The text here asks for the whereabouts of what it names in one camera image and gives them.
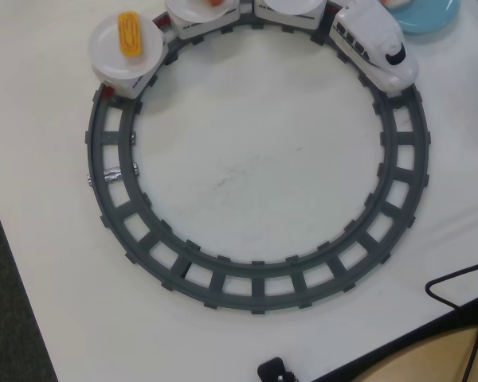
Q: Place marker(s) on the orange topped rice sushi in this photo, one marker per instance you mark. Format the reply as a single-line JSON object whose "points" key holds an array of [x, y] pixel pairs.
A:
{"points": [[396, 2]]}

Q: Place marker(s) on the orange sushi piece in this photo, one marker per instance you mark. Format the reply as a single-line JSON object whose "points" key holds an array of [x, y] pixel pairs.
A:
{"points": [[214, 2]]}

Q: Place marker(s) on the yellow egg sushi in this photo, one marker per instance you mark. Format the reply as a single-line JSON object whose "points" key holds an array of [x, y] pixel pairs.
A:
{"points": [[129, 36]]}

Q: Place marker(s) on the white Shinkansen toy locomotive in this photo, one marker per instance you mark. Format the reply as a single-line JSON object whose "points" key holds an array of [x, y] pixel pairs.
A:
{"points": [[366, 32]]}

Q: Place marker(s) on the blue dish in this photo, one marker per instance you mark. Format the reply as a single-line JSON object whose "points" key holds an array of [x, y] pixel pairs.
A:
{"points": [[426, 20]]}

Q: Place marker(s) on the grey circular toy train track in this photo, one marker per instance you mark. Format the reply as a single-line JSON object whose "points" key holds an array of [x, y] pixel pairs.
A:
{"points": [[259, 278]]}

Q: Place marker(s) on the silver foil tape strip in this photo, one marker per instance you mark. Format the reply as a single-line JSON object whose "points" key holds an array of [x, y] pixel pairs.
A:
{"points": [[112, 175]]}

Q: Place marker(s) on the white train wagon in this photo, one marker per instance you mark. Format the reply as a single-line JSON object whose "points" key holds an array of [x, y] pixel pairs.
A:
{"points": [[207, 28], [131, 85], [287, 22]]}

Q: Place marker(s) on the black plastic device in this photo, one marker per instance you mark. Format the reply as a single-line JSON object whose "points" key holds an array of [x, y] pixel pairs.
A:
{"points": [[273, 368]]}

